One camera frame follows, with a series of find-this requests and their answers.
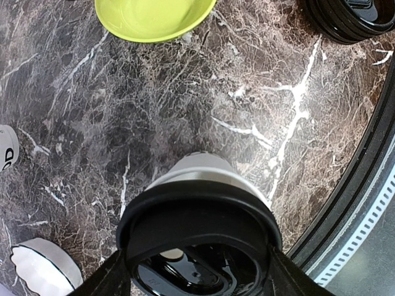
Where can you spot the black table edge rail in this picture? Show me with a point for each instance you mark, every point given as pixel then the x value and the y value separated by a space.
pixel 354 182

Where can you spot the grey slotted cable duct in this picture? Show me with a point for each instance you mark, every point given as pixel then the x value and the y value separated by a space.
pixel 359 235

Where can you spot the green bowl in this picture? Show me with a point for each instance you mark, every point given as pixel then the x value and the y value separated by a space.
pixel 153 21

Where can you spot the stack of black lids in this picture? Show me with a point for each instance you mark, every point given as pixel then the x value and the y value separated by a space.
pixel 349 22

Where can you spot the white paper cup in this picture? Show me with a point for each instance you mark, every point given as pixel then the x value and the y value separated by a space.
pixel 204 177

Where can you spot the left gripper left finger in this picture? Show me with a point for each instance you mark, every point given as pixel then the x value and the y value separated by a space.
pixel 111 278

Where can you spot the white scalloped bowl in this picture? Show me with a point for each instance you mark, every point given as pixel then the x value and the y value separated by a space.
pixel 45 267

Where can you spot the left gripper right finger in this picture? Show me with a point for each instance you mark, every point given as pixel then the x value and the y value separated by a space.
pixel 285 278

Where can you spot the stack of white paper cups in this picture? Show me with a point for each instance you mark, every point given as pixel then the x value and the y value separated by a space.
pixel 10 147

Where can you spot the black plastic cup lid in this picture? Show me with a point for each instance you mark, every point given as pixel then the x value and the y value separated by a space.
pixel 197 238

